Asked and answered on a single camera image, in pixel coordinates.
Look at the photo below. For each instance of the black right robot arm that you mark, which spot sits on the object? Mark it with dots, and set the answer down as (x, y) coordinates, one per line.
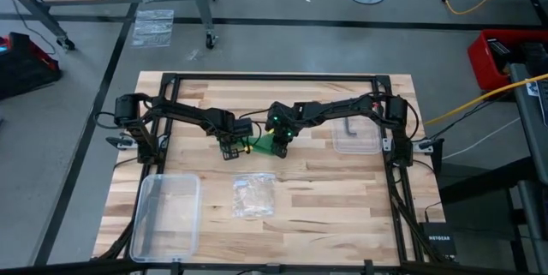
(342, 105)

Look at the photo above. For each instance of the black aluminium table frame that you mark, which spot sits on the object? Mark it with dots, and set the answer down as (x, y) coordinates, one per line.
(274, 76)

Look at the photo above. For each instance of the red plastic crate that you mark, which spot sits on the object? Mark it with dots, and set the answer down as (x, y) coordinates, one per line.
(481, 65)

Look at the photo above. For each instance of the clear plastic zip bag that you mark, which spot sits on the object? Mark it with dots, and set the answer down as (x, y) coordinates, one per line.
(254, 195)

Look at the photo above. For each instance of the green elastic bandage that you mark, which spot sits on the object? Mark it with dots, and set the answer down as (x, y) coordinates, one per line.
(263, 143)

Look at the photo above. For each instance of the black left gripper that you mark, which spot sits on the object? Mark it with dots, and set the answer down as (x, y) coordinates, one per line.
(235, 127)

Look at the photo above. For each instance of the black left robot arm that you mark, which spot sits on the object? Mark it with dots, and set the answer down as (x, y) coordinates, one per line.
(180, 114)

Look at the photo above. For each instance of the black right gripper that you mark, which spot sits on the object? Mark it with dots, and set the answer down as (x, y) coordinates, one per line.
(280, 118)

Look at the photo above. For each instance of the grey hex key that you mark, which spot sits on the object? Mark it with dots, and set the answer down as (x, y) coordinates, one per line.
(352, 129)

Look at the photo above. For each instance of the clear plastic storage bin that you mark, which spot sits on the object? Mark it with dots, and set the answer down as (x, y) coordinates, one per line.
(167, 219)

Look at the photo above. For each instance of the black and red toolbox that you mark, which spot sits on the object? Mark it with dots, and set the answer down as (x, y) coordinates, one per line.
(25, 65)

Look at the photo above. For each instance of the black network switch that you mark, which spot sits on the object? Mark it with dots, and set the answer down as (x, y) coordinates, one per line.
(437, 238)

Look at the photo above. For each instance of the clear shallow plastic tray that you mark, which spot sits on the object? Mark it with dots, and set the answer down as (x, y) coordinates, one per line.
(364, 146)

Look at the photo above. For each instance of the clear plastic floor bag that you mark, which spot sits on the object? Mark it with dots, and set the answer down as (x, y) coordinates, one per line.
(153, 28)

